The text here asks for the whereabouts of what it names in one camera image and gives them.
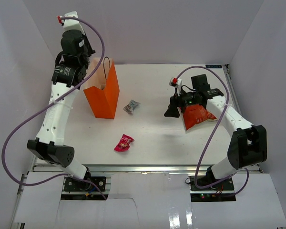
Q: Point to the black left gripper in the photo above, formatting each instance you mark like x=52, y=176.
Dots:
x=90, y=51

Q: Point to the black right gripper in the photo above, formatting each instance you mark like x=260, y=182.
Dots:
x=176, y=101

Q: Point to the large red chip bag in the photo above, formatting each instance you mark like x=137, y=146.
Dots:
x=196, y=114

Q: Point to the silver snack packet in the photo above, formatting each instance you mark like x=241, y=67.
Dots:
x=131, y=106

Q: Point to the red snack packet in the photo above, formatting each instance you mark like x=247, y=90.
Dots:
x=124, y=143

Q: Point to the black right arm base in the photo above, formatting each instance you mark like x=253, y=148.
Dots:
x=223, y=192

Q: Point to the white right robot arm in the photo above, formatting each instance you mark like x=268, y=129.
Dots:
x=248, y=145

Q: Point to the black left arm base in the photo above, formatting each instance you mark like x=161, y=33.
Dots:
x=94, y=184

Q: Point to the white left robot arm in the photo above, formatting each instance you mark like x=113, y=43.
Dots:
x=70, y=69

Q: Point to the orange paper bag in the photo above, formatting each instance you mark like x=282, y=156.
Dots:
x=102, y=90

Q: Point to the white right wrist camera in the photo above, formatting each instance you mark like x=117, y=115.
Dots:
x=176, y=83

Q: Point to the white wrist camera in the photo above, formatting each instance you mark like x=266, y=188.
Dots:
x=176, y=83
x=71, y=24

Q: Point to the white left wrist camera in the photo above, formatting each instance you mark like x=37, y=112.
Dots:
x=71, y=24

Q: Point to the aluminium table frame rail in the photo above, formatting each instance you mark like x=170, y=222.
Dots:
x=161, y=144

